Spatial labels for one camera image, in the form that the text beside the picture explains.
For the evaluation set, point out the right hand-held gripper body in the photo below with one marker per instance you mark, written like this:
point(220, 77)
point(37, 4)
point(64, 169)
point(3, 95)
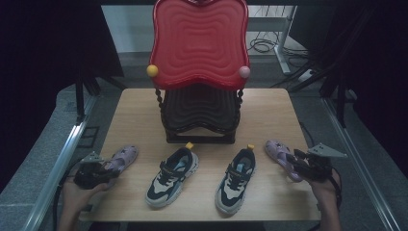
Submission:
point(316, 168)

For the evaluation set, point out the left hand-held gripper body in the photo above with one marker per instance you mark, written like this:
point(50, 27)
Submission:
point(91, 174)

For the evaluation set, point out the purple sandal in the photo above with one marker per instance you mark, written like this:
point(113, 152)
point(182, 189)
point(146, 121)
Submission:
point(275, 150)
point(126, 154)

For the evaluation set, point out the aluminium rail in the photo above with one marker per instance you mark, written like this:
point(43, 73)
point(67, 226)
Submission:
point(61, 160)
point(356, 160)

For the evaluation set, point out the red and black shoe rack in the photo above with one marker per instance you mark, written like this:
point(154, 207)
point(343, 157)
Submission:
point(198, 41)

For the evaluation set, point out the white metal desk frame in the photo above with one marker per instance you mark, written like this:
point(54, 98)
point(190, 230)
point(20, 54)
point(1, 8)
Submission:
point(282, 38)

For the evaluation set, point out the navy and white sneaker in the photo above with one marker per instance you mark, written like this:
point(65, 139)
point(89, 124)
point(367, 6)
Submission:
point(160, 189)
point(231, 195)

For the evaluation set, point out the black curtain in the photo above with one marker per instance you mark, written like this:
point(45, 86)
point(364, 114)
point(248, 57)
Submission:
point(48, 48)
point(369, 64)

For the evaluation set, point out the person's right hand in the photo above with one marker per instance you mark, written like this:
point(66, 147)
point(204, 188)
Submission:
point(327, 192)

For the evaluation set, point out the person's left hand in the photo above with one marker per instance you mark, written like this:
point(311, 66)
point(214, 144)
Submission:
point(75, 199)

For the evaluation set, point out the white power strip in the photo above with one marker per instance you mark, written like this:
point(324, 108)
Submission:
point(305, 74)

